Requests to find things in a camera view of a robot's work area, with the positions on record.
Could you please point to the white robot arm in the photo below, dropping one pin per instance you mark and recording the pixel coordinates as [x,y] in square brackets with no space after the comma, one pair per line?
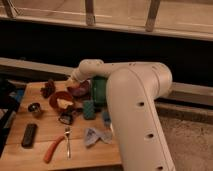
[131,90]

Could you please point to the purple bowl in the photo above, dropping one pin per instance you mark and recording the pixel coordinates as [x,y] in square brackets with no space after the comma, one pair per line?
[78,89]

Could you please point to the green plastic tray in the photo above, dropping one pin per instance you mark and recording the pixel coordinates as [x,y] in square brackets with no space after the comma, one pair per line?
[98,90]

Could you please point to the small blue cup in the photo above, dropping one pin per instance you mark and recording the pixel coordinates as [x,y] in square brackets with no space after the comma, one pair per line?
[106,118]

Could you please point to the yellow sponge piece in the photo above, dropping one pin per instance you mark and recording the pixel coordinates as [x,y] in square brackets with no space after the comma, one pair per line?
[63,104]

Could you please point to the crumpled blue cloth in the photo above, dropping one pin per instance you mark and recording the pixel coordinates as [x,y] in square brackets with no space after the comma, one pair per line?
[92,135]

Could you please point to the small dark toy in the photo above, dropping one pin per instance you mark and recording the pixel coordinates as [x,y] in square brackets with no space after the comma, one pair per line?
[66,119]

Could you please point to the dark grape bunch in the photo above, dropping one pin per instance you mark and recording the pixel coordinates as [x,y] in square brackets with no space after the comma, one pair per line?
[48,89]

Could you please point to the silver fork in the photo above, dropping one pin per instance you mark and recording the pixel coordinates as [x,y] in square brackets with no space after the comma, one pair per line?
[67,135]

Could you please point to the small metal cup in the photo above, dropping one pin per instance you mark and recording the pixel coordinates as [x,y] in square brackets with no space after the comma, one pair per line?
[35,109]

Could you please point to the orange carrot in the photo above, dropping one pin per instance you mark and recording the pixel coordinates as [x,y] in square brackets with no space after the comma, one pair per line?
[49,153]

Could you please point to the black remote control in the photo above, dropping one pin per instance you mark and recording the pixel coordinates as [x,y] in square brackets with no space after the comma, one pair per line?
[29,135]

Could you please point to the dark chair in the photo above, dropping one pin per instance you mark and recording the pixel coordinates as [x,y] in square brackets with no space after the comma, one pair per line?
[10,98]

